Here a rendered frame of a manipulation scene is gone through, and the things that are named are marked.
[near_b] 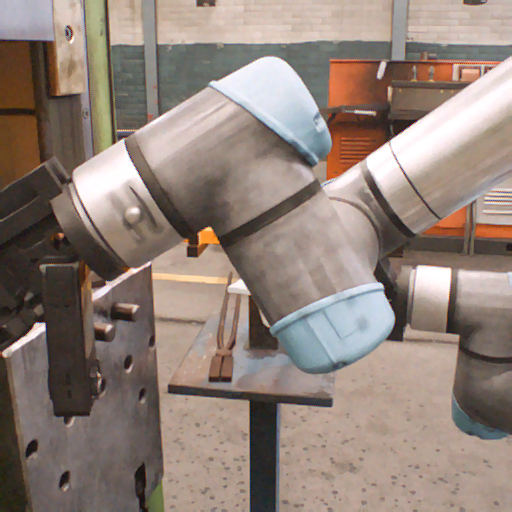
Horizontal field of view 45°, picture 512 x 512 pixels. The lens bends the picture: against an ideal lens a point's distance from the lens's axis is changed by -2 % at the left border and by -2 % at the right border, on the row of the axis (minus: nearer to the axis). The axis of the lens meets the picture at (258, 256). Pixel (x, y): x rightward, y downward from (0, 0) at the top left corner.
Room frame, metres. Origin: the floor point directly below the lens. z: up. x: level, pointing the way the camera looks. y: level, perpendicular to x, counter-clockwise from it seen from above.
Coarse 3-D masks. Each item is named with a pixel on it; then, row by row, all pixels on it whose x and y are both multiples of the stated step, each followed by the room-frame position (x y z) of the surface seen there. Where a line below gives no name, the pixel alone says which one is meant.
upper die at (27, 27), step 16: (0, 0) 0.80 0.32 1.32; (16, 0) 0.83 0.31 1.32; (32, 0) 0.86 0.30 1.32; (48, 0) 0.90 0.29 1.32; (0, 16) 0.80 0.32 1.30; (16, 16) 0.83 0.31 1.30; (32, 16) 0.86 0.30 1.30; (48, 16) 0.89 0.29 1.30; (0, 32) 0.80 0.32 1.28; (16, 32) 0.83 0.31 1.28; (32, 32) 0.86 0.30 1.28; (48, 32) 0.89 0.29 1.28
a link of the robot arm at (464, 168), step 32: (480, 96) 0.45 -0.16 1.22; (416, 128) 0.48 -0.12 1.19; (448, 128) 0.45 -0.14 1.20; (480, 128) 0.44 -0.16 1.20; (384, 160) 0.47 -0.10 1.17; (416, 160) 0.46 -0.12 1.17; (448, 160) 0.45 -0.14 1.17; (480, 160) 0.44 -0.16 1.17; (352, 192) 0.47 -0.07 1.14; (384, 192) 0.46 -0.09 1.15; (416, 192) 0.45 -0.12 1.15; (448, 192) 0.45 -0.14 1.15; (480, 192) 0.46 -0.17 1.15; (384, 224) 0.46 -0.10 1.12; (416, 224) 0.46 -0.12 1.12
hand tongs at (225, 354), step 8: (232, 272) 1.60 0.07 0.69; (224, 296) 1.42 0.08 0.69; (240, 296) 1.42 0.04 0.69; (224, 304) 1.37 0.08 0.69; (224, 312) 1.32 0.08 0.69; (224, 320) 1.28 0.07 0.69; (232, 328) 1.23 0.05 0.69; (232, 336) 1.19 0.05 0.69; (232, 344) 1.16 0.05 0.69; (216, 352) 1.11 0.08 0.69; (224, 352) 1.11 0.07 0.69; (216, 360) 1.08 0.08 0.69; (224, 360) 1.08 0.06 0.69; (232, 360) 1.08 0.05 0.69; (216, 368) 1.05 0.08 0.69; (224, 368) 1.05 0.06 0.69; (232, 368) 1.05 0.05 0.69; (216, 376) 1.02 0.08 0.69; (224, 376) 1.02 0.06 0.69
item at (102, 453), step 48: (96, 288) 0.88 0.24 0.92; (144, 288) 0.99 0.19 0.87; (144, 336) 0.98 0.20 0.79; (0, 384) 0.67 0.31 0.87; (144, 384) 0.97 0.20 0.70; (0, 432) 0.67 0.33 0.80; (48, 432) 0.71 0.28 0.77; (96, 432) 0.82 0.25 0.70; (144, 432) 0.96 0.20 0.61; (0, 480) 0.69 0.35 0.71; (48, 480) 0.70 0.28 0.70; (96, 480) 0.81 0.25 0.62; (144, 480) 0.95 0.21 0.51
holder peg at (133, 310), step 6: (114, 306) 0.89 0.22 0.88; (120, 306) 0.89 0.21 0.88; (126, 306) 0.88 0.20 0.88; (132, 306) 0.88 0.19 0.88; (138, 306) 0.89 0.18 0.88; (114, 312) 0.88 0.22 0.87; (120, 312) 0.88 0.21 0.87; (126, 312) 0.88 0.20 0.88; (132, 312) 0.88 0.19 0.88; (138, 312) 0.89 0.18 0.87; (114, 318) 0.89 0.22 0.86; (120, 318) 0.88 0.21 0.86; (126, 318) 0.88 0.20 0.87; (132, 318) 0.87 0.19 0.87; (138, 318) 0.89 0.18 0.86
